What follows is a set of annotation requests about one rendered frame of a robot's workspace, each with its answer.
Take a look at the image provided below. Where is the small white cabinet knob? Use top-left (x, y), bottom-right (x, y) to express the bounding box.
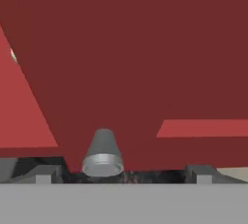
top-left (10, 48), bottom-right (18, 64)

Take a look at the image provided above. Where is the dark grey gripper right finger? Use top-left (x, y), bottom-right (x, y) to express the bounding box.
top-left (185, 164), bottom-right (248, 184)

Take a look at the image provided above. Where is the grey round object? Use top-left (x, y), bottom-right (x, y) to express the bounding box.
top-left (0, 157), bottom-right (17, 183)

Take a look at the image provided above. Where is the red cabinet ledge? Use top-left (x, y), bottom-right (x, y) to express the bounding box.
top-left (156, 118), bottom-right (248, 139)

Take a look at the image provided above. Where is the grey round cabinet knob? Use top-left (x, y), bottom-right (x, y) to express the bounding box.
top-left (80, 128), bottom-right (125, 178)

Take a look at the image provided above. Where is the bright red cabinet door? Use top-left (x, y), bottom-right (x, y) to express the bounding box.
top-left (0, 23), bottom-right (67, 158)

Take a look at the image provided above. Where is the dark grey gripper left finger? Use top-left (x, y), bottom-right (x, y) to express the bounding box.
top-left (8, 164), bottom-right (63, 184)

